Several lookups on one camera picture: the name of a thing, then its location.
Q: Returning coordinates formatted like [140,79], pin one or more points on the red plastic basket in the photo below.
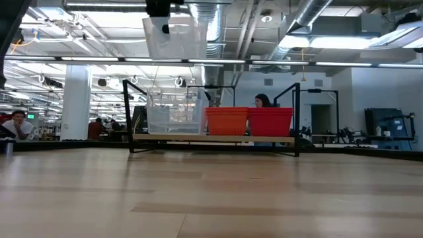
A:
[270,127]
[270,111]
[270,108]

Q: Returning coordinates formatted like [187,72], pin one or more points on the bright ceiling light panel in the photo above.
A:
[330,43]
[105,20]

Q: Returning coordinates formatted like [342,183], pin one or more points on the long linear ceiling lamp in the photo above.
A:
[215,61]

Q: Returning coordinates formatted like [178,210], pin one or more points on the round ceiling detector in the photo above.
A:
[266,19]

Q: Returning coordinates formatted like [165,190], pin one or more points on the person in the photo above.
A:
[262,100]
[95,129]
[18,127]
[115,125]

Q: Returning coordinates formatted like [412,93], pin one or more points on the white pillar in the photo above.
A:
[76,102]

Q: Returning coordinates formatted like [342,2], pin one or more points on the blue equipment cabinet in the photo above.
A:
[390,125]

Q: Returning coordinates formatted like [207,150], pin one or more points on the ribbed silver ceiling duct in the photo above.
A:
[211,20]

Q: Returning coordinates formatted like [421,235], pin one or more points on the grey wall vent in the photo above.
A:
[318,83]
[268,82]

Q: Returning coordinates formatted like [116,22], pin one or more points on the smooth silver ceiling duct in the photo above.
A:
[310,13]

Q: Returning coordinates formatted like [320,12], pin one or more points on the black background frame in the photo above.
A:
[336,112]

